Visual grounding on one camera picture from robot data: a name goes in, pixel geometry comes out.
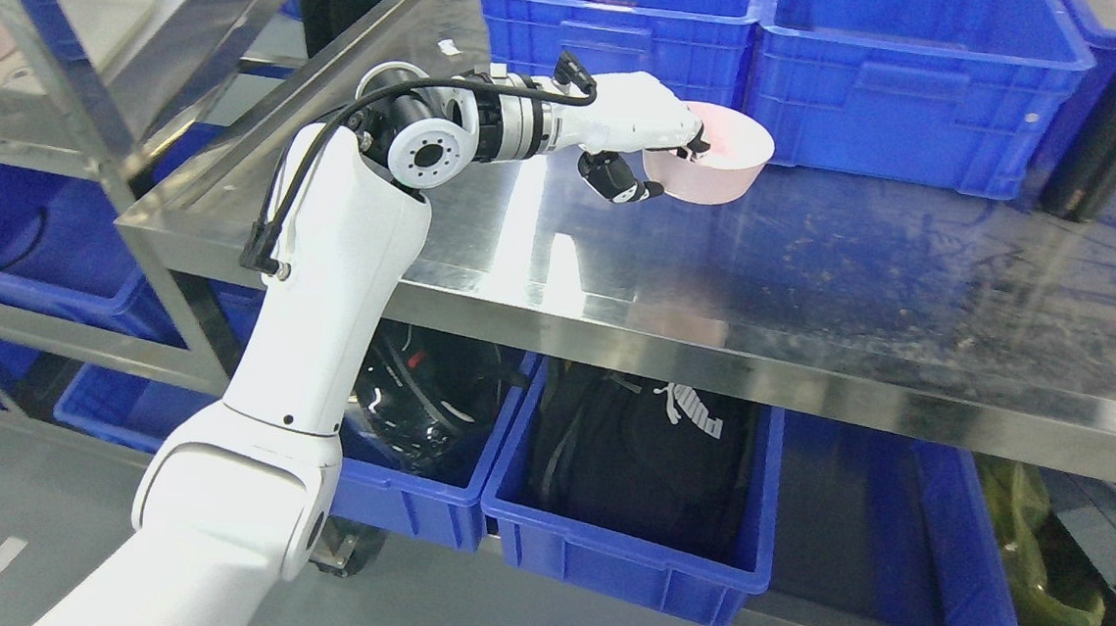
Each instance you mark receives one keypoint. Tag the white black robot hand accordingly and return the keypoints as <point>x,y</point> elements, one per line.
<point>633,111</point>

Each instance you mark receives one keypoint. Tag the pink plastic bowl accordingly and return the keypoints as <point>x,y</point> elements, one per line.
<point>739,148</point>

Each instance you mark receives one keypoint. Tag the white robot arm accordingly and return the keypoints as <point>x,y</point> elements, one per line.
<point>235,498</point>

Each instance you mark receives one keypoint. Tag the steel shelf rack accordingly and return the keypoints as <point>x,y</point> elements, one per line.
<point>75,159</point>

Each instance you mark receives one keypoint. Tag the blue crate on table left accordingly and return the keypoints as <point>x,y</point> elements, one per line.
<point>701,49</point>

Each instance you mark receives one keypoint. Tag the blue crate on table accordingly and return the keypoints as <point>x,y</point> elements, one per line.
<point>701,49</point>
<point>948,93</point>

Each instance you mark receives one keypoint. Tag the steel work table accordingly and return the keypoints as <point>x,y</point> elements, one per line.
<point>984,325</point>

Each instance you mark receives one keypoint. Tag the blue crate on table right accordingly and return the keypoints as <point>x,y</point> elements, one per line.
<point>948,93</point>

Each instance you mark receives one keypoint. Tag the black helmet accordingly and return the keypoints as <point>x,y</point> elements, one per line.
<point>426,402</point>

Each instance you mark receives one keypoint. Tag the black puma bag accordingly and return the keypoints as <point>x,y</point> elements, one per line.
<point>653,459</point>

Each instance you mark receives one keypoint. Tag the blue crate with black bag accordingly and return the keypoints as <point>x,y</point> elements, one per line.
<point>703,591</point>

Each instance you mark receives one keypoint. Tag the cream bear tray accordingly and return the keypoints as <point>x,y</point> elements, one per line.
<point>103,27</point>

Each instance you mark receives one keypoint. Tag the green bag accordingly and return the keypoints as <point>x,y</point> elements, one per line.
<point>1047,583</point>

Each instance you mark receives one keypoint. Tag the blue crate with green bag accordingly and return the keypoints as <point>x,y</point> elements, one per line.
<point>963,539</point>

